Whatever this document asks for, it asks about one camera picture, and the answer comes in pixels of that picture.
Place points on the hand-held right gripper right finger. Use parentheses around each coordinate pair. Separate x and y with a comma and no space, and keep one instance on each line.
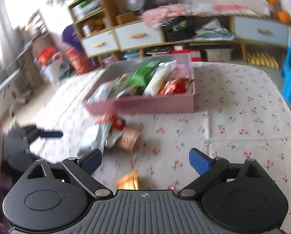
(199,162)

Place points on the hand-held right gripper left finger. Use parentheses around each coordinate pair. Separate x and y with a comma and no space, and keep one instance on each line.
(90,162)

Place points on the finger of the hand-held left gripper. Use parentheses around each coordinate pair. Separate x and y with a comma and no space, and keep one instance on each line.
(50,134)

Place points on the long silver snack packet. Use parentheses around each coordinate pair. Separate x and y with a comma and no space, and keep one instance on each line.
(94,139)

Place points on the gold snack packet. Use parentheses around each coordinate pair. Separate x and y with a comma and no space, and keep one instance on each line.
(128,180)

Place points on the pink cardboard box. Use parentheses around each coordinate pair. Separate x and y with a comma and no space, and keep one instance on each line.
(160,103)

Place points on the red floral foil packet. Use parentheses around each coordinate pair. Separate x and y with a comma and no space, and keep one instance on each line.
(174,86)

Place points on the clear white rice cracker packet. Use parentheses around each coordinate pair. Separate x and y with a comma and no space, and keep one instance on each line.
(160,78)

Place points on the green snack packet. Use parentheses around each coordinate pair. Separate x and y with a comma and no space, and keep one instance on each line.
(143,78)

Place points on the red foil snack packet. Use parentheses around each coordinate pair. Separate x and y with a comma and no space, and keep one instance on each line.
(111,121)

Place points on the clear wafer biscuit packet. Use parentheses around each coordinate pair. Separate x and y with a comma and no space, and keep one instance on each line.
(129,139)

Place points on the cherry print tablecloth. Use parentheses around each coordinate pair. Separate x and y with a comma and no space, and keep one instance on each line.
(233,126)

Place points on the white puffed rice packet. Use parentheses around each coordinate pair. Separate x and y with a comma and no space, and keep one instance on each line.
(102,92)

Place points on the red and white shopping bag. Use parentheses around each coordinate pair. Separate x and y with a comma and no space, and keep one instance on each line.
(52,64)

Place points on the round red printed bag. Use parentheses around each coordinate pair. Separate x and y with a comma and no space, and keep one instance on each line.
(78,61)

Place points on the grey white snack packet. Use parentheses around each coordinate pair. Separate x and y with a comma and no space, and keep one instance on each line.
(126,91)

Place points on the side shelf unit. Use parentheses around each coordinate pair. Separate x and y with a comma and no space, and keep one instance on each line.
(33,46)

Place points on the purple umbrella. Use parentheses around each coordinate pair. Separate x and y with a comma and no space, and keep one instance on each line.
(72,39)

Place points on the small white cabinet drawer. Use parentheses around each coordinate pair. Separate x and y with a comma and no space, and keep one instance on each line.
(99,44)

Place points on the clear storage box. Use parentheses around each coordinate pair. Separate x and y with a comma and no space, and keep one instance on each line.
(218,54)

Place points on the red flat box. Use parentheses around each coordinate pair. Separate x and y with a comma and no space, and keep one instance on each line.
(185,53)

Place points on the yellow egg tray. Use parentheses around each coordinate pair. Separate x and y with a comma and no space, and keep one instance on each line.
(262,59)

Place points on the wooden cabinet with white drawers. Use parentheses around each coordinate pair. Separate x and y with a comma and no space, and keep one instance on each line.
(179,39)

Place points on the medium white cabinet drawer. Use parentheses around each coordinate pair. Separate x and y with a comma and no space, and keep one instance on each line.
(138,35)

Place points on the black bag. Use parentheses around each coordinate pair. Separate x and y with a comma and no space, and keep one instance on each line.
(178,30)

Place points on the wide white cabinet drawer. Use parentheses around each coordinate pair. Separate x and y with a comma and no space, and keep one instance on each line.
(261,31)

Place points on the pink fringed cloth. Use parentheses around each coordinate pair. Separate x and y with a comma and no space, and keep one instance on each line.
(196,11)

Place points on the white desk fan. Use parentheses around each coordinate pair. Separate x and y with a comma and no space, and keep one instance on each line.
(133,0)

